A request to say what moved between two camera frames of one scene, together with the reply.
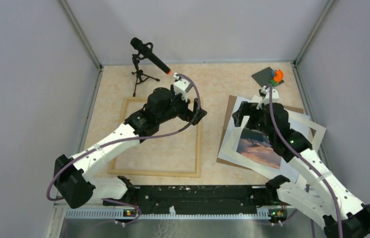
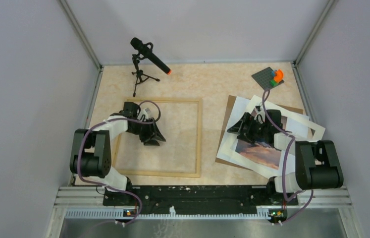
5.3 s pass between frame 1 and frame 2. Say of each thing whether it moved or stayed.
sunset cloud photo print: stayed
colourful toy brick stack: stayed
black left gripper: moved
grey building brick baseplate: stayed
